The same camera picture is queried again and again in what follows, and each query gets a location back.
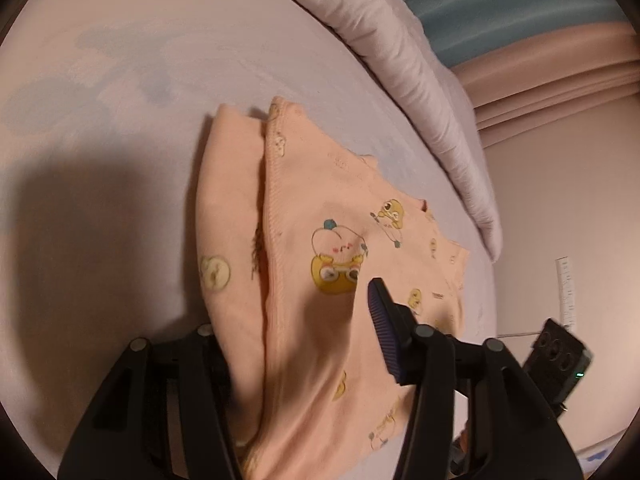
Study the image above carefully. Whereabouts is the peach duck print shirt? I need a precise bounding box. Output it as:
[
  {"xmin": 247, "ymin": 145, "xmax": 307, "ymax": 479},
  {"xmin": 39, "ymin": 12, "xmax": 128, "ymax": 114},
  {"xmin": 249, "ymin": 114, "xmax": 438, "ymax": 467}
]
[{"xmin": 194, "ymin": 96, "xmax": 471, "ymax": 480}]

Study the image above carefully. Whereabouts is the lavender bed sheet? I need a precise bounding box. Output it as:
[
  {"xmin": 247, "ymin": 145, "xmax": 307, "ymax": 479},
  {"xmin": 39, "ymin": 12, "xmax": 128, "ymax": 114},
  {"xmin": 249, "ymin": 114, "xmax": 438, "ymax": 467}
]
[{"xmin": 0, "ymin": 0, "xmax": 501, "ymax": 480}]

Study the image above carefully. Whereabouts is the teal curtain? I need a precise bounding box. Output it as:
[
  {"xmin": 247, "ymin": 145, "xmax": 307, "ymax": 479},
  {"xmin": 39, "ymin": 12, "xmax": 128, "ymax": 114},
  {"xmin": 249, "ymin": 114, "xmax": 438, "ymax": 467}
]
[{"xmin": 385, "ymin": 0, "xmax": 631, "ymax": 68}]

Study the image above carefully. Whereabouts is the white wall ruler chart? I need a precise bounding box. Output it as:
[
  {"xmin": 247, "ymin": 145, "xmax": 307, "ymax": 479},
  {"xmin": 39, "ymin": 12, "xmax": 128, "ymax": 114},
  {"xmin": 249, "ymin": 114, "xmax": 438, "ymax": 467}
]
[{"xmin": 555, "ymin": 256, "xmax": 576, "ymax": 331}]

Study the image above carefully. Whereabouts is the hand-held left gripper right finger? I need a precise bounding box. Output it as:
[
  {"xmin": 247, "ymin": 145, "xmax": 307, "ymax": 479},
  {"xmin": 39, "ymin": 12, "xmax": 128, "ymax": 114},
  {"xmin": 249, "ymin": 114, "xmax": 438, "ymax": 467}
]
[{"xmin": 366, "ymin": 277, "xmax": 583, "ymax": 480}]

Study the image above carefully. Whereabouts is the beige curtain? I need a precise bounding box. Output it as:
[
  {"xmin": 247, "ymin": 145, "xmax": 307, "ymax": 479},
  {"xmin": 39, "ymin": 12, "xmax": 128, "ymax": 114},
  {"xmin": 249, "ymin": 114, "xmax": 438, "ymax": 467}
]
[{"xmin": 452, "ymin": 22, "xmax": 640, "ymax": 150}]

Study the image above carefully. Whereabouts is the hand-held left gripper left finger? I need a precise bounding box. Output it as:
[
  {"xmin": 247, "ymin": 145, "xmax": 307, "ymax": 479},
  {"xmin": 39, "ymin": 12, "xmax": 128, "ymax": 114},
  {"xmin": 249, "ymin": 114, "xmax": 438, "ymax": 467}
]
[{"xmin": 57, "ymin": 324, "xmax": 251, "ymax": 480}]

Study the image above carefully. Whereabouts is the grey quilt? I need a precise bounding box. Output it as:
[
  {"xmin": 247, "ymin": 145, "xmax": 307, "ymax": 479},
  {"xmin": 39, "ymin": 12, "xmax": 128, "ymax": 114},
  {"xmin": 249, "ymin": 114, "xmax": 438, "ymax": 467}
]
[{"xmin": 237, "ymin": 0, "xmax": 503, "ymax": 263}]

